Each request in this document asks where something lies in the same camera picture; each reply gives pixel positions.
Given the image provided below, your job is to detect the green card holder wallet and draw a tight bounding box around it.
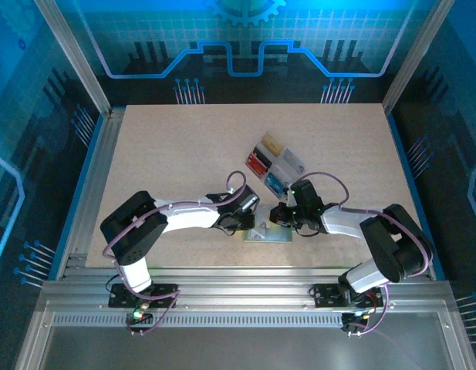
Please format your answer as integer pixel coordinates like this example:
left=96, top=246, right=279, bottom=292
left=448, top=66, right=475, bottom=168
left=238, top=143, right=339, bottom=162
left=241, top=223, right=293, bottom=244

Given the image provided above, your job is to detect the clear acrylic card organizer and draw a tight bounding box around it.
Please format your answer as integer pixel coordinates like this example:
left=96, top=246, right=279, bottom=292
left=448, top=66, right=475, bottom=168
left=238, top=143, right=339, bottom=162
left=245, top=132, right=307, bottom=198

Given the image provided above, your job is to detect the silver credit card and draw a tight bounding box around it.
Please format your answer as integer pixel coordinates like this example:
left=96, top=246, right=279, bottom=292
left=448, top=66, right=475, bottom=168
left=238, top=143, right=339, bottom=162
left=280, top=148, right=306, bottom=174

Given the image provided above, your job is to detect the blue card pack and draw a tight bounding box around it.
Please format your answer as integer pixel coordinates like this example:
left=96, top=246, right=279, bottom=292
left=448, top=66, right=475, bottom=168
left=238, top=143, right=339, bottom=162
left=264, top=172, right=288, bottom=197

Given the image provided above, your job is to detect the red credit card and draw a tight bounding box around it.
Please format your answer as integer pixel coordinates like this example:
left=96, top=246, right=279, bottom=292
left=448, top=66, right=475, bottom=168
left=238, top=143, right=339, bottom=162
left=245, top=153, right=272, bottom=177

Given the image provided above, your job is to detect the black credit card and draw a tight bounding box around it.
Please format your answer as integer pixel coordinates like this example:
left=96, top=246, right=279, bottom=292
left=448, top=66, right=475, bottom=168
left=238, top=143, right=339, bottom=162
left=252, top=145, right=273, bottom=167

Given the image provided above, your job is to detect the gold credit card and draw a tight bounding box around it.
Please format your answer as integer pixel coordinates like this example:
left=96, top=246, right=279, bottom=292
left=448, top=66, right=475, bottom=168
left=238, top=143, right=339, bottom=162
left=260, top=133, right=284, bottom=157

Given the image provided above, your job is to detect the small LED connector board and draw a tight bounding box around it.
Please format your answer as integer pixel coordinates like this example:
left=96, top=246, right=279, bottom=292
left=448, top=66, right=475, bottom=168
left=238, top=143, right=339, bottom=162
left=125, top=308, right=154, bottom=333
left=341, top=310, right=372, bottom=335

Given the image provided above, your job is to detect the blue table edge strip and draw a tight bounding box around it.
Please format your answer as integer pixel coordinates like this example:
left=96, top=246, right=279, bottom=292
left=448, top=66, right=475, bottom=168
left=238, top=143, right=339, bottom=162
left=386, top=111, right=447, bottom=281
left=47, top=113, right=107, bottom=281

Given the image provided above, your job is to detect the aluminium table edge extrusion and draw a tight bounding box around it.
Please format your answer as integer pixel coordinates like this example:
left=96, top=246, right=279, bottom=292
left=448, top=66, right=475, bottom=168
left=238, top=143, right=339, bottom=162
left=56, top=106, right=127, bottom=281

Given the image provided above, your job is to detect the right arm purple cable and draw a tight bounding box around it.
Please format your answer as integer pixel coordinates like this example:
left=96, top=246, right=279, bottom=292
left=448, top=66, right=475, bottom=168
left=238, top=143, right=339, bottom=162
left=295, top=171, right=434, bottom=336

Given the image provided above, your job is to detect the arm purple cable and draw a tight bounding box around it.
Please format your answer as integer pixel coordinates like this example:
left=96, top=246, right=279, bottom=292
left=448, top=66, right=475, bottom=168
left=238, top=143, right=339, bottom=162
left=295, top=171, right=434, bottom=336
left=102, top=170, right=262, bottom=336

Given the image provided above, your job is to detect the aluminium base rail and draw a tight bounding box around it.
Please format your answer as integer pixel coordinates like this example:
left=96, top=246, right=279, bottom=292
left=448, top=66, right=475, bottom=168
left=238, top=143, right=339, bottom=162
left=40, top=265, right=454, bottom=311

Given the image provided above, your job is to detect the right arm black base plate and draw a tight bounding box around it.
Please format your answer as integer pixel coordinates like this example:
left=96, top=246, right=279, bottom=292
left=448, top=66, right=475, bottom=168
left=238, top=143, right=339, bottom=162
left=312, top=283, right=385, bottom=309

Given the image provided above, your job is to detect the slotted grey cable duct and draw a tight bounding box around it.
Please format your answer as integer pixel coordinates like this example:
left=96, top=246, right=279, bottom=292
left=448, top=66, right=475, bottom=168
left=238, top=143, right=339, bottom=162
left=52, top=312, right=346, bottom=329

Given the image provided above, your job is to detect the grey metal frame panel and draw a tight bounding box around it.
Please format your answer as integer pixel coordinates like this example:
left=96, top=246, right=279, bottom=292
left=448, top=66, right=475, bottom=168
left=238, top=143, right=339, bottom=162
left=13, top=300, right=476, bottom=370

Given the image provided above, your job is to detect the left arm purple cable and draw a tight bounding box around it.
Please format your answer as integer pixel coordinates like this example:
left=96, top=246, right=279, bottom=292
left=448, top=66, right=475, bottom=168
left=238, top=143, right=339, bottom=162
left=102, top=170, right=262, bottom=336

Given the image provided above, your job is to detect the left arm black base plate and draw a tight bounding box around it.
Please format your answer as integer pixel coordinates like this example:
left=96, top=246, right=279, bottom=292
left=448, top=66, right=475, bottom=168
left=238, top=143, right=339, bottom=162
left=107, top=283, right=180, bottom=309

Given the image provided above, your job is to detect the aluminium frame post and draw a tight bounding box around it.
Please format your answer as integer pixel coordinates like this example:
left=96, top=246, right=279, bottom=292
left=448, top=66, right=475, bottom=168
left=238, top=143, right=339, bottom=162
left=382, top=0, right=457, bottom=113
left=33, top=0, right=112, bottom=116

